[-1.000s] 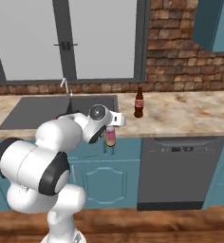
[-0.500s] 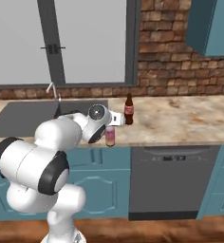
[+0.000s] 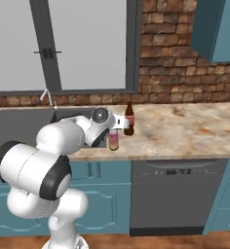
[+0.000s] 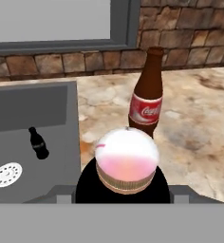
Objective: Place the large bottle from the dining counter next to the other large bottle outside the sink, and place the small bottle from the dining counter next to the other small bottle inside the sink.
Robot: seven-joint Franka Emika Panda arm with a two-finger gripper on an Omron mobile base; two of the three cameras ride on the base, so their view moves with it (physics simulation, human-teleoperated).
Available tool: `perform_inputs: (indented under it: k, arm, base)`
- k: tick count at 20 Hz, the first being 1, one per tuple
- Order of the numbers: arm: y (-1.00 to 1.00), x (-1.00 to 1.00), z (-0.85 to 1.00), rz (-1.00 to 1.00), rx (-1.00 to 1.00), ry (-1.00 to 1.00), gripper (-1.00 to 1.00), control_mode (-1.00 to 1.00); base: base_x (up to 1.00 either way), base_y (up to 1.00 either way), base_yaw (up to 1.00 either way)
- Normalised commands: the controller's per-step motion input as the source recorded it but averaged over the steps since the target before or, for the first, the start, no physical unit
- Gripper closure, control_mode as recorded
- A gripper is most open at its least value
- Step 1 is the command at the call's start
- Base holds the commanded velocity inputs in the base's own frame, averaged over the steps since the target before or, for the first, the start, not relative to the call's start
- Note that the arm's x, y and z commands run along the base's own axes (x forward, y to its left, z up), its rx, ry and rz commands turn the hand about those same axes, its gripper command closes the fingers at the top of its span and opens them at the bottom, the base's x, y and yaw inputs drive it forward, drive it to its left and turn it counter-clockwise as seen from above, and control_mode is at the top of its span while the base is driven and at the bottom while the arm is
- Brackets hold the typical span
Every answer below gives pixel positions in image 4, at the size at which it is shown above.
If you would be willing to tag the white sink drain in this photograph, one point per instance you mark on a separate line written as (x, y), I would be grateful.
(7, 174)

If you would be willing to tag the small black bottle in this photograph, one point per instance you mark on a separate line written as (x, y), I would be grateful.
(38, 145)

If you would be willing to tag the large brown red-label bottle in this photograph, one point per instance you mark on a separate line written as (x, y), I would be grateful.
(147, 85)

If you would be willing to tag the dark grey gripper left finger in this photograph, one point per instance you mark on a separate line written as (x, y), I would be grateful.
(65, 193)

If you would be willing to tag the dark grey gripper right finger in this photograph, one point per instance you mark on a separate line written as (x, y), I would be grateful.
(180, 193)

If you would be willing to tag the grey-framed window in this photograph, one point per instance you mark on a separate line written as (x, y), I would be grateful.
(53, 22)

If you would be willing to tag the white and pink cupcake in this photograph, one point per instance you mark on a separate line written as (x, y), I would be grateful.
(127, 155)

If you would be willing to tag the grey sink basin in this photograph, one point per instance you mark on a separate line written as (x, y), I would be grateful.
(28, 104)

